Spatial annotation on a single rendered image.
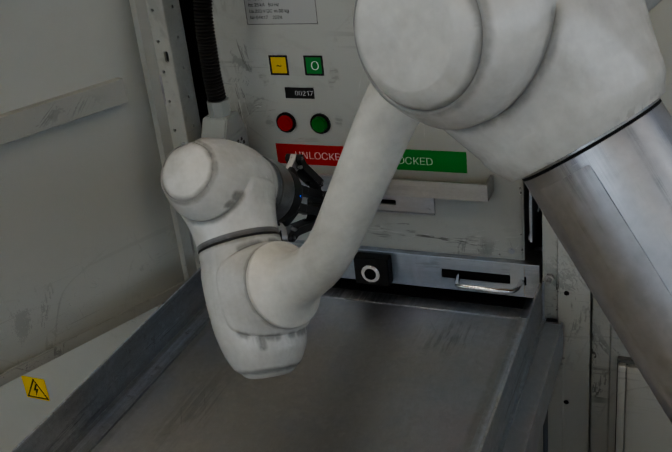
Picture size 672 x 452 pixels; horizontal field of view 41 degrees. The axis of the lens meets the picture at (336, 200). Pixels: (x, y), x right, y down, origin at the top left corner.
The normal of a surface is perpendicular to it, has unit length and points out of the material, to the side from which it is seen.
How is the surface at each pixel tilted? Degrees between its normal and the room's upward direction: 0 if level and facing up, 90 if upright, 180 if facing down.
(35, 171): 90
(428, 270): 90
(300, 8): 90
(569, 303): 90
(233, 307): 72
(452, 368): 0
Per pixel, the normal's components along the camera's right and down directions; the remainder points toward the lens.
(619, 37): 0.51, -0.18
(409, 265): -0.37, 0.42
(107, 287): 0.70, 0.23
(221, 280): -0.64, -0.07
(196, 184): -0.24, -0.07
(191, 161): -0.24, -0.29
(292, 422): -0.11, -0.91
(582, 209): -0.60, 0.35
